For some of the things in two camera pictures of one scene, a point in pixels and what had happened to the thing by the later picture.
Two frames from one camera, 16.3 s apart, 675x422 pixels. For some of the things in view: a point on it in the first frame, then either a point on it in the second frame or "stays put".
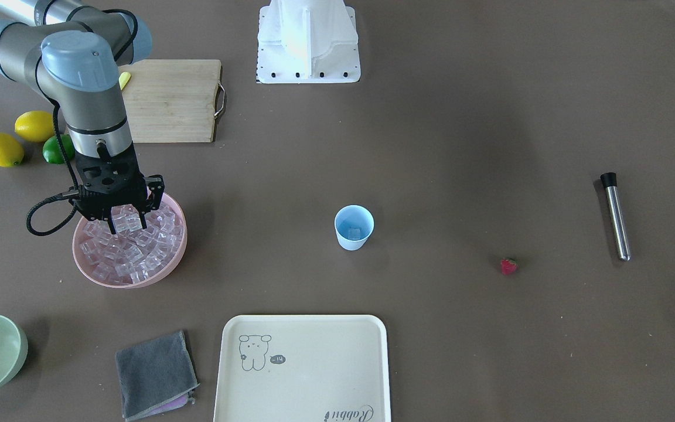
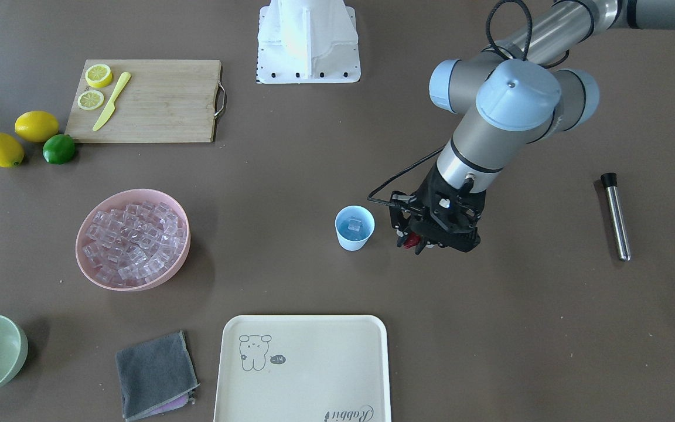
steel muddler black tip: x=609 y=179 stays put
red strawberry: x=508 y=265 to x=412 y=241
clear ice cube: x=125 y=218 to x=354 y=224
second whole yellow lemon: x=2 y=149 stays put
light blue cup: x=353 y=224 stays put
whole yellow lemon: x=35 y=126 stays put
